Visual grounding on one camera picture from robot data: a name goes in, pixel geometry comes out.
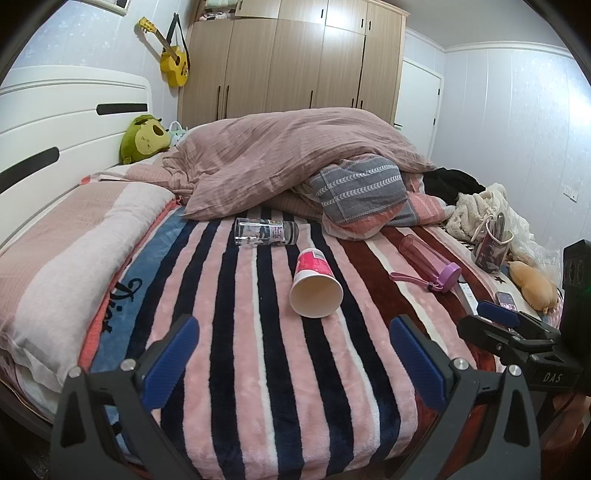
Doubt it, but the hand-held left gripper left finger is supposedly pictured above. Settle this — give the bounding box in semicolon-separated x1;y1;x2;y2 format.
48;315;200;480

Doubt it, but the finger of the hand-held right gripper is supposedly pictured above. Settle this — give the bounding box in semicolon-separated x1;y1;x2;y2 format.
477;301;562;344
457;315;557;370

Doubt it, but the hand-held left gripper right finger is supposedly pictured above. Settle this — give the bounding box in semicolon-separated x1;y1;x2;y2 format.
389;315;541;480

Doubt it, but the pink and white paper cup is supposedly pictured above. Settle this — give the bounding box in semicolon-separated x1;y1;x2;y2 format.
289;248;343;318

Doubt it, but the white remote control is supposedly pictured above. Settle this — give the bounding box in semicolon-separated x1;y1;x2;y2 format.
457;282;481;315

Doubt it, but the clear plastic bag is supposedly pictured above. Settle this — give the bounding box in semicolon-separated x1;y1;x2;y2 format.
531;237;566;278

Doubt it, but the orange plush toy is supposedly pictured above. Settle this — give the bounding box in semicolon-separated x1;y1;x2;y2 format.
508;261;559;315

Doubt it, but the printed mug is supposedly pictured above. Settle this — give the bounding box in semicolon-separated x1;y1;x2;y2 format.
473;217;514;273

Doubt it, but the purple water bottle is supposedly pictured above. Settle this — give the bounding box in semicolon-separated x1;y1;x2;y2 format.
389;234;462;295

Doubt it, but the white fleece garment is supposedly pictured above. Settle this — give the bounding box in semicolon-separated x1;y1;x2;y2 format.
445;183;536;250

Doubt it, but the striped fleece blanket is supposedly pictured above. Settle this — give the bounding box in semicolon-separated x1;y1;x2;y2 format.
78;208;509;480

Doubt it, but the black clothing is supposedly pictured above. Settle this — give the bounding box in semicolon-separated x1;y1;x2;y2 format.
422;168;485;206

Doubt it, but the pink and white pillow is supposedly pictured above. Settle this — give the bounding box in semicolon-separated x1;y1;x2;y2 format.
0;182;178;393

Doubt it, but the grey patterned quilt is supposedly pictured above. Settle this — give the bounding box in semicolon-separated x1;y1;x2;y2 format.
300;156;455;238

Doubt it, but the green plush toy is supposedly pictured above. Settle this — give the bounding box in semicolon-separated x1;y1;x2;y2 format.
120;114;171;165

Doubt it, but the white door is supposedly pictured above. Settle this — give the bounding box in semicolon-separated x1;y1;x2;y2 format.
392;59;444;160

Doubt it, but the pink duvet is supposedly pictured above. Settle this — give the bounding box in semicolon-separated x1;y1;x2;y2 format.
161;107;437;220

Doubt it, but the white bed headboard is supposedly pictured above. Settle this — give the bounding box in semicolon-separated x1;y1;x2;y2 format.
0;67;153;250

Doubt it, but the yellow guitar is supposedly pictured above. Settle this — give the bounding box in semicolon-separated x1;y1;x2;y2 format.
136;17;190;88

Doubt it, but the wooden wardrobe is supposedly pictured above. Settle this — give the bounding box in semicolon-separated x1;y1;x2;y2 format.
178;0;411;127

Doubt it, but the black guitar strap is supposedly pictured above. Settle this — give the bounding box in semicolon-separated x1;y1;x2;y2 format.
166;13;188;51

